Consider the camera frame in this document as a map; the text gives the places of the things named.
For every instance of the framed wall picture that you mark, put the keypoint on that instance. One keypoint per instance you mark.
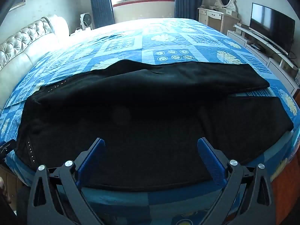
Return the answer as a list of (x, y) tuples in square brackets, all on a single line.
[(17, 2)]

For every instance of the white television stand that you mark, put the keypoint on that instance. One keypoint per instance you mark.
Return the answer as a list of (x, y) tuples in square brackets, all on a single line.
[(276, 63)]

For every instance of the black pants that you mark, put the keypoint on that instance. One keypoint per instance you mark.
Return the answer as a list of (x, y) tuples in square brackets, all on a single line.
[(145, 112)]

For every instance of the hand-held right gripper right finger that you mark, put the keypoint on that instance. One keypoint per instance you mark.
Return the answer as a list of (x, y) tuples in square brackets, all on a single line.
[(209, 159)]

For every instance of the white fan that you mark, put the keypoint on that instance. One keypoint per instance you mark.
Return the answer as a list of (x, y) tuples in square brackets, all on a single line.
[(86, 21)]

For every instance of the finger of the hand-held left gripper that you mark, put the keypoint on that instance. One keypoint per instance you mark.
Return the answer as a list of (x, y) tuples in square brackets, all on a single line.
[(7, 148)]

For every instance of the white tufted headboard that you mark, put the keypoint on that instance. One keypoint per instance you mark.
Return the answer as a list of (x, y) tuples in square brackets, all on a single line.
[(23, 49)]

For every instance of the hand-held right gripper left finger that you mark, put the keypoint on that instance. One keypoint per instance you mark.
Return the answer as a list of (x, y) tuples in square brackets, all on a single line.
[(92, 159)]

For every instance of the blue patterned bed sheet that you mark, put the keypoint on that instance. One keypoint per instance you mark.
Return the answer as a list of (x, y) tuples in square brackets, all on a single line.
[(164, 42)]

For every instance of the wooden bed frame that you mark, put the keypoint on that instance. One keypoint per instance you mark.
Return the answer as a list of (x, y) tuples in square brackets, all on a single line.
[(286, 192)]

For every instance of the black television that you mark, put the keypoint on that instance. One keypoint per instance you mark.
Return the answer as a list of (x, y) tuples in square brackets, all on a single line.
[(271, 25)]

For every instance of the white dressing table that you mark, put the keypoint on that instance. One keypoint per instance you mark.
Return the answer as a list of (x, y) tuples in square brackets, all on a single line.
[(218, 18)]

